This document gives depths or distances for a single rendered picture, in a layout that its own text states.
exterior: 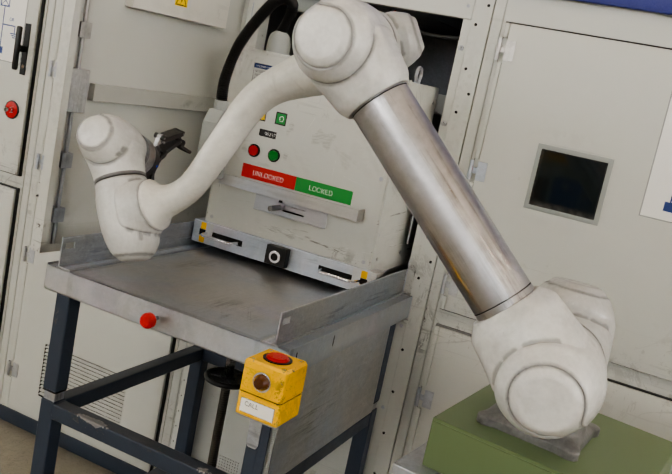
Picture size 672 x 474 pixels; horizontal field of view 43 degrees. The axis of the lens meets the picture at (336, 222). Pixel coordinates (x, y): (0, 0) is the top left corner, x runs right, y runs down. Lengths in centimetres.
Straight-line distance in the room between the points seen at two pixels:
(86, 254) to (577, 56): 122
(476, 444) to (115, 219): 78
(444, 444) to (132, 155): 80
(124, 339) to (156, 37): 99
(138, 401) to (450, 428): 144
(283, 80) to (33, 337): 168
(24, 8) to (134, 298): 138
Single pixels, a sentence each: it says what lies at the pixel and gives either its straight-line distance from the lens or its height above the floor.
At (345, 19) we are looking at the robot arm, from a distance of 126.
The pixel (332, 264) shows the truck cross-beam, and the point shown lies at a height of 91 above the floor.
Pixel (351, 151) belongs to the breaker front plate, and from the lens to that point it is 207.
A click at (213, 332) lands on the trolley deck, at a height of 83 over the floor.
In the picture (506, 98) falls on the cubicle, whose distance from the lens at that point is 212.
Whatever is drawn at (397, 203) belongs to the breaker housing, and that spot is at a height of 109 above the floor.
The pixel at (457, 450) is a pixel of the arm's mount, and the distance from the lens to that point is 149.
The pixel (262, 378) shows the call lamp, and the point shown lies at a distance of 138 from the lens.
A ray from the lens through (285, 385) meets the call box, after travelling 138.
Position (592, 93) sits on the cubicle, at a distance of 208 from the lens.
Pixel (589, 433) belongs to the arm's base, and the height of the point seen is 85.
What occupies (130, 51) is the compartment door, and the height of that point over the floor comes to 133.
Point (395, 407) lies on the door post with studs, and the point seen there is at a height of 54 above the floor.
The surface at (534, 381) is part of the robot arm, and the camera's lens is 123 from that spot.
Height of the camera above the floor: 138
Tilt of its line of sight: 10 degrees down
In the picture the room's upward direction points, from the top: 12 degrees clockwise
